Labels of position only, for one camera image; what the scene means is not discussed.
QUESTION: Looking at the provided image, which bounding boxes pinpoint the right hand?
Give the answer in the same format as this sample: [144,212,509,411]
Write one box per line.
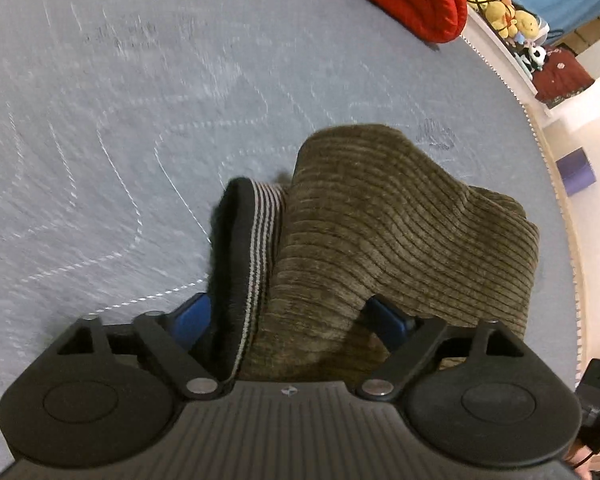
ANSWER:
[565,440,600,480]

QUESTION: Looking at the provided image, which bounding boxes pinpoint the olive corduroy pants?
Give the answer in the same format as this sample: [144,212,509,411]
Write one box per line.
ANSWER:
[199,125,539,384]

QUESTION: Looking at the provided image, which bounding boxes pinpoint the purple box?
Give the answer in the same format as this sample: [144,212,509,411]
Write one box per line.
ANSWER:
[556,148,596,196]

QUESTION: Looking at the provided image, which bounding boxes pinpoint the grey quilted mattress cover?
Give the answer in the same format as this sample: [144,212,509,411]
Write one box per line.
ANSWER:
[0,0,584,480]

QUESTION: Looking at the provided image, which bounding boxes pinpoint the wooden bed frame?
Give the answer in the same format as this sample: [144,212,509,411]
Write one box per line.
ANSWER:
[522,104,588,386]

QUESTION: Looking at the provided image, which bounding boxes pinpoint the yellow plush bear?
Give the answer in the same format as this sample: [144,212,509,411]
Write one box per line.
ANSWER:
[466,0,540,44]

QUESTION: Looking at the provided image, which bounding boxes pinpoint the panda plush toy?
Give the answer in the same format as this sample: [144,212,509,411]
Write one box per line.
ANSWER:
[520,44,547,74]

